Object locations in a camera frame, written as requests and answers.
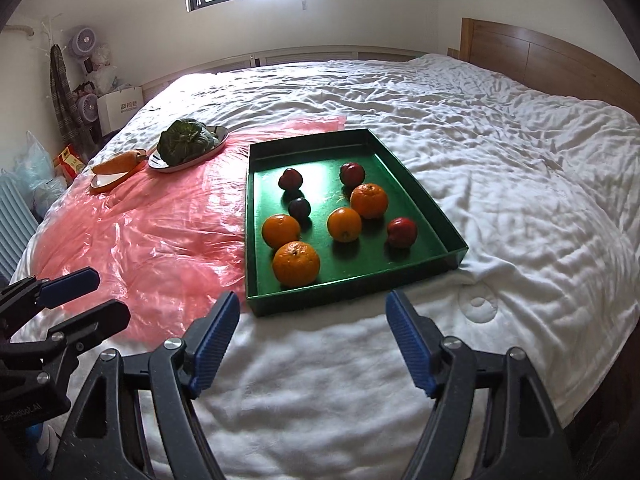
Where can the green bok choy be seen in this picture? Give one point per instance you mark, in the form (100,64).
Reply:
(187,140)

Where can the white paper bag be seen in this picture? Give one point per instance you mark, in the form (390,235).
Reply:
(120,107)

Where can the large carrot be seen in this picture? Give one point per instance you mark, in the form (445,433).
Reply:
(117,162)

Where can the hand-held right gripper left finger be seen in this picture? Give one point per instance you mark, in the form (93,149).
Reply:
(212,342)

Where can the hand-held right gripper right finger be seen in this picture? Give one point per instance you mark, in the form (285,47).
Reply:
(412,342)

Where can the small purple fan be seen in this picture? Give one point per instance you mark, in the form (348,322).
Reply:
(89,106)

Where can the yellow red packet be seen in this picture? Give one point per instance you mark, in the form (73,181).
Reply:
(70,160)

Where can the dark purple plum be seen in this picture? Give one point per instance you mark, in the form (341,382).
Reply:
(299,208)

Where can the red plum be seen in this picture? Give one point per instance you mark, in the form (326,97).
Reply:
(290,178)

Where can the plaid scarf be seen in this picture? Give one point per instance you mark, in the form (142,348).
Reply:
(60,95)

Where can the white small fan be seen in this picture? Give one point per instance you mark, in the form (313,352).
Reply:
(83,40)

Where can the wooden headboard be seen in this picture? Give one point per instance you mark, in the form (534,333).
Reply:
(525,55)

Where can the red apple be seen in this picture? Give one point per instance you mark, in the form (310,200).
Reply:
(352,174)
(401,232)

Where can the green tray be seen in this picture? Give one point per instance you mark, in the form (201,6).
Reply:
(360,260)

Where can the orange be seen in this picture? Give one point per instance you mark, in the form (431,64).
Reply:
(296,263)
(344,224)
(369,200)
(281,230)

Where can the orange rimmed plate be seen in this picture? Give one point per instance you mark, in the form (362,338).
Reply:
(107,181)

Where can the clear plastic bags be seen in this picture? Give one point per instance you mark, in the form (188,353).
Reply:
(35,170)

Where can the grey ribbed radiator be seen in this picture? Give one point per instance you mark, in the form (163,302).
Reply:
(15,225)

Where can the pink plastic sheet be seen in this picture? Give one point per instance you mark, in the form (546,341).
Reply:
(150,220)

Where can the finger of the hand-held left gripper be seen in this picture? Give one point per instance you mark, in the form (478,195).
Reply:
(102,317)
(67,286)

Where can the patterned oval plate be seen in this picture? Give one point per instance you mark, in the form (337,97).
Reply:
(156,161)

